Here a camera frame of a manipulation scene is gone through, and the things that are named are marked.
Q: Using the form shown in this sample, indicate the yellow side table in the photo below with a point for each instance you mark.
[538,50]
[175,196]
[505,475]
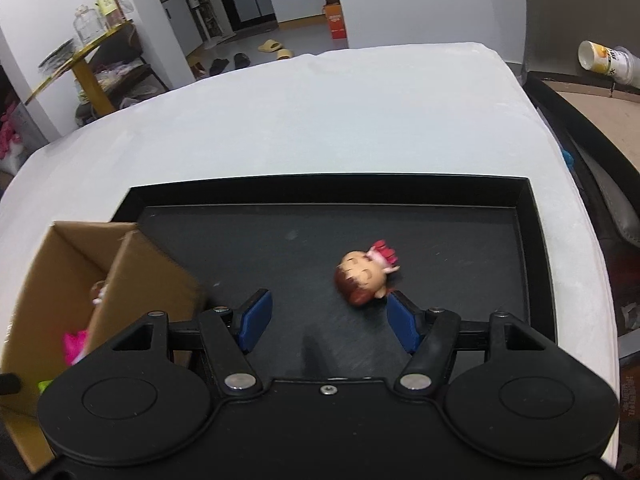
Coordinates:
[112,47]

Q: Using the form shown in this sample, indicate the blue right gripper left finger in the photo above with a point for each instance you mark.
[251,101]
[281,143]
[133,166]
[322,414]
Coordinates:
[250,320]

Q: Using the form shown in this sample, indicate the left yellow slipper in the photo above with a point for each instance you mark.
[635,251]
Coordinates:
[270,46]

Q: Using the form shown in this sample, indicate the yellow paper cup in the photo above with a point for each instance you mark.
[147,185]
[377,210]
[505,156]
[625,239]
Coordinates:
[618,63]

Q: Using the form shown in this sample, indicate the right black slipper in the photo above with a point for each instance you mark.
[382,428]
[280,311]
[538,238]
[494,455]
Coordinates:
[241,60]

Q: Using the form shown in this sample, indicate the black framed brown board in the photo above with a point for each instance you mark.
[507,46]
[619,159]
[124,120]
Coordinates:
[607,180]

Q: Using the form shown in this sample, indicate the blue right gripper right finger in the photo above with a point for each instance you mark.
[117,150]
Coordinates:
[406,320]

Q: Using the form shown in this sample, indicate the black slipper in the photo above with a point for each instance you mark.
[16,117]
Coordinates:
[241,60]
[218,66]

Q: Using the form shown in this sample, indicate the right yellow slipper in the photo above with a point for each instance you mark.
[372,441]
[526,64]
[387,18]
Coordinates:
[284,54]

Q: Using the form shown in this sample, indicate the orange cardboard box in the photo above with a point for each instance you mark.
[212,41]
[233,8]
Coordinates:
[335,19]

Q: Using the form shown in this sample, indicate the yellow slipper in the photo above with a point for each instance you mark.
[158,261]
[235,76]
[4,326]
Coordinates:
[284,54]
[270,46]

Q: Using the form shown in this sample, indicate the brown-haired doll head figurine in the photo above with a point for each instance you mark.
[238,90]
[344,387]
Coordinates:
[361,277]

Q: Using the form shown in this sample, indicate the glass jar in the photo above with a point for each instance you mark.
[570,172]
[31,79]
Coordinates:
[88,24]

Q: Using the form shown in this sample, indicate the brown cardboard box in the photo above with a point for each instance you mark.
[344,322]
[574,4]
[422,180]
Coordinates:
[55,299]

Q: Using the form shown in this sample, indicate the black shallow tray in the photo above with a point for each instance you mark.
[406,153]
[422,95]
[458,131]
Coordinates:
[331,248]

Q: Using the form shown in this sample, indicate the left black slipper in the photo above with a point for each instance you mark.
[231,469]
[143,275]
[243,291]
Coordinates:
[218,66]

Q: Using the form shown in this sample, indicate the pink doll figurine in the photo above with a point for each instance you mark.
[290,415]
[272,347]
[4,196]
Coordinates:
[74,343]

